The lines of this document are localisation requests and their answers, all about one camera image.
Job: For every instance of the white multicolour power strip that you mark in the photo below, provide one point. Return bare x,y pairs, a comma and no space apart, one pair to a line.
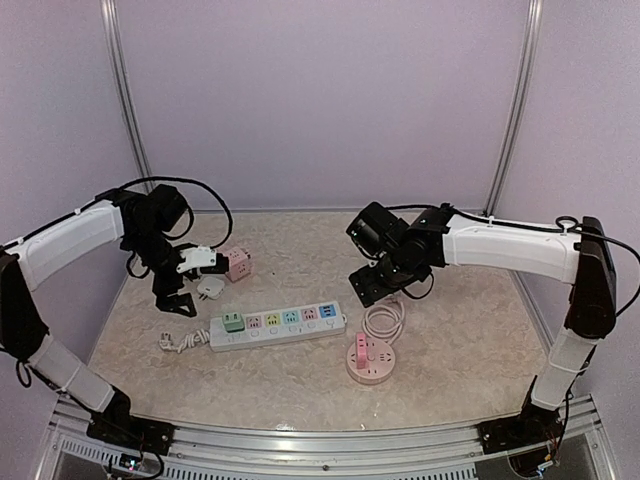
280,326

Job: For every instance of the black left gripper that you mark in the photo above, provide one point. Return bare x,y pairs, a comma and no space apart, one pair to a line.
160,290

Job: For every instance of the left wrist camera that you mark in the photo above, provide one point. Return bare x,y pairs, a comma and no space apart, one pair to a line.
202,260

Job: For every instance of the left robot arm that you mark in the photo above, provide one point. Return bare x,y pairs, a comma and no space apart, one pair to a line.
140,222

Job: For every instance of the right aluminium corner post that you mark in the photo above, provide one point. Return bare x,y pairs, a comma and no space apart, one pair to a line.
518,104

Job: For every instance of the left aluminium corner post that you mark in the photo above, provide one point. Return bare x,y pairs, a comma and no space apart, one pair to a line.
109,14

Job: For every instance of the pink plug adapter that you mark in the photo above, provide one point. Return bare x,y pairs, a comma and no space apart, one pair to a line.
361,351

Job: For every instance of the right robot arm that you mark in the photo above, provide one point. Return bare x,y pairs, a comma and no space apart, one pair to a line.
573,253

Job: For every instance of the aluminium front frame rail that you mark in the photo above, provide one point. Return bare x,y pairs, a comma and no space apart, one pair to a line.
449,451

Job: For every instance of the pink cube socket adapter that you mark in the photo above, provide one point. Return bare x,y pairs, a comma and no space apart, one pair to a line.
240,264

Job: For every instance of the white small plug adapter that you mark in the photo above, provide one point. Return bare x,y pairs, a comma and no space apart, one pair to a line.
210,288

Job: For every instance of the pink round socket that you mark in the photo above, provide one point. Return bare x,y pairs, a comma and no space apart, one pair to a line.
380,366

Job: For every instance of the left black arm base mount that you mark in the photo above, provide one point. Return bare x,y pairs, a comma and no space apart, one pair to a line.
117,426

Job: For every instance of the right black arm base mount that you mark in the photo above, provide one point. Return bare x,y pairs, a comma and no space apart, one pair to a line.
530,426

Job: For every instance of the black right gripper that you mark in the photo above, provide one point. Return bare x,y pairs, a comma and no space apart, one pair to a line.
369,291

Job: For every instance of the white power strip cord plug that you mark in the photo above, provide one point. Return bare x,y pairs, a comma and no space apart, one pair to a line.
194,339

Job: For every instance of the aluminium corner post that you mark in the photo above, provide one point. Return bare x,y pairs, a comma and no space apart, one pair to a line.
518,104
109,14

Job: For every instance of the green cube plug adapter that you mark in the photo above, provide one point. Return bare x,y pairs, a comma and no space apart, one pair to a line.
233,322

